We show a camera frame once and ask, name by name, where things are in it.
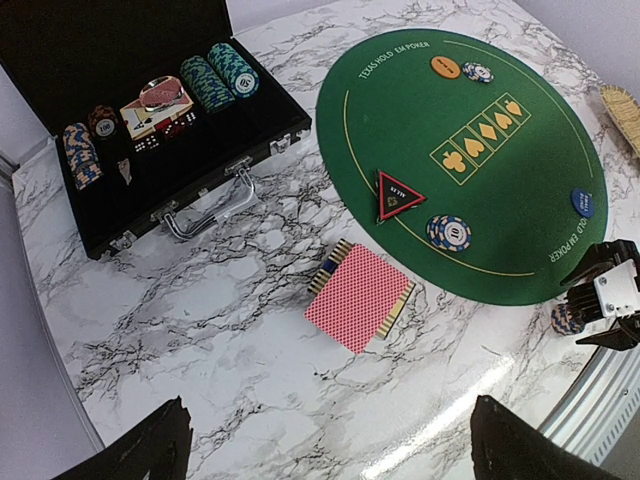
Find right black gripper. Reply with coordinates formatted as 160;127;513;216
560;239;639;349

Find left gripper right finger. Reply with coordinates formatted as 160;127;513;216
470;395;614;480

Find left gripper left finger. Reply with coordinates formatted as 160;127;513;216
58;397;193;479

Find blue small blind button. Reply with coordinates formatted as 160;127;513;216
570;188;595;219

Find triangular all-in button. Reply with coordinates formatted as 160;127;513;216
375;169;427;224

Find orange round dealer button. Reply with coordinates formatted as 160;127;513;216
430;56;461;79

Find round green poker mat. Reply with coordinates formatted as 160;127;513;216
316;29;608;306

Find woven bamboo mat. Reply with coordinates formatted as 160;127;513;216
599;85;640;155

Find red playing card deck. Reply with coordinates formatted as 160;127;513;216
304;239;415;354

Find small case keys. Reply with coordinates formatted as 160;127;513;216
117;158;132;185

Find blue beige chips in case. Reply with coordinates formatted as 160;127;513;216
62;122;103;191

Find black dice set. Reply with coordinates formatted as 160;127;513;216
133;136;160;153

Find red dice set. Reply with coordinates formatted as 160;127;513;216
161;112;197;140

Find card deck in case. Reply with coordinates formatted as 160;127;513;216
120;93;194;140

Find brown hundred chips in case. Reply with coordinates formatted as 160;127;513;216
87;104;118;140

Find black poker chip case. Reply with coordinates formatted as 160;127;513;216
1;1;311;259

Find clear acrylic dealer puck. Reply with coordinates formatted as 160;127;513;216
139;75;184;111

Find teal chip row in case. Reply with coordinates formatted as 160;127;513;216
207;43;260;98

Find green chip row in case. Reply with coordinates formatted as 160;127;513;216
180;56;234;113

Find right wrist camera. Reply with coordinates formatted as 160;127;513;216
594;260;639;319

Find front aluminium rail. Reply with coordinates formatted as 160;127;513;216
539;348;639;467

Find chrome case handle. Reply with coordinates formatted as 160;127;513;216
150;156;258;241

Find left aluminium frame post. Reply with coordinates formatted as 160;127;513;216
0;152;20;188

